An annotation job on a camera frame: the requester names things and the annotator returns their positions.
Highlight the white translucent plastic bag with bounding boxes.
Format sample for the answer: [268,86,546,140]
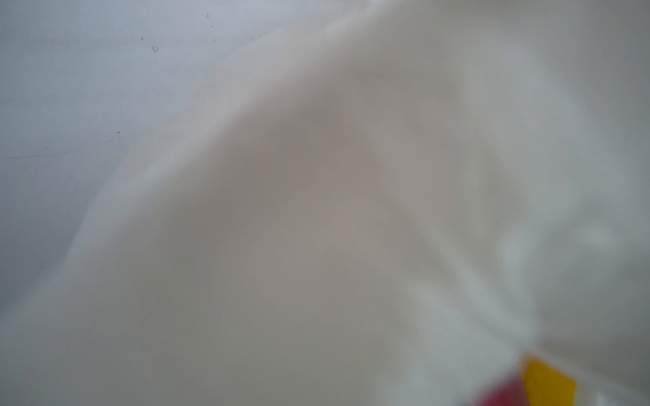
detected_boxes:
[1,1,649,405]

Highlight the red dragon fruit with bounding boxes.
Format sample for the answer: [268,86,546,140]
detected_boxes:
[473,374,530,406]

